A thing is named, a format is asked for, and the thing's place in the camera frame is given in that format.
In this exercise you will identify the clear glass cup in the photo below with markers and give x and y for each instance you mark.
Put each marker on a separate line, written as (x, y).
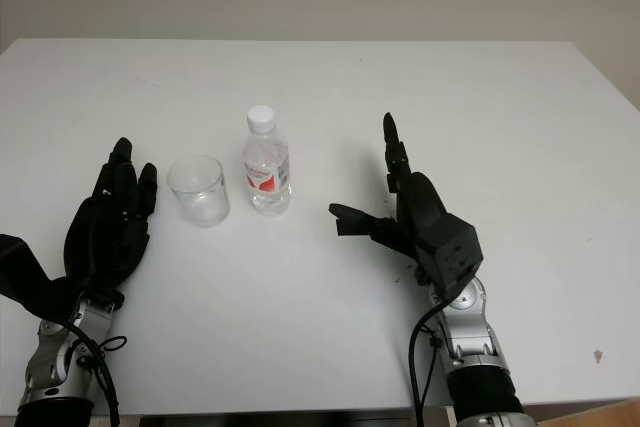
(200, 197)

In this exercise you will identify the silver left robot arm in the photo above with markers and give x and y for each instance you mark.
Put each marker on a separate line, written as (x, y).
(55, 352)

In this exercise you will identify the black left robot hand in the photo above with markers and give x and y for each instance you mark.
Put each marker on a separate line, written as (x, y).
(107, 227)

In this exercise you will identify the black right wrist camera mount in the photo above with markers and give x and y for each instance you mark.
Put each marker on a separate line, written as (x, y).
(452, 254)

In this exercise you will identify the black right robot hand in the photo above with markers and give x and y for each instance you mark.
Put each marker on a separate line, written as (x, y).
(422, 202)

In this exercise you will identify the clear plastic water bottle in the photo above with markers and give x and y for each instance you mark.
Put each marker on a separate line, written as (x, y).
(266, 172)

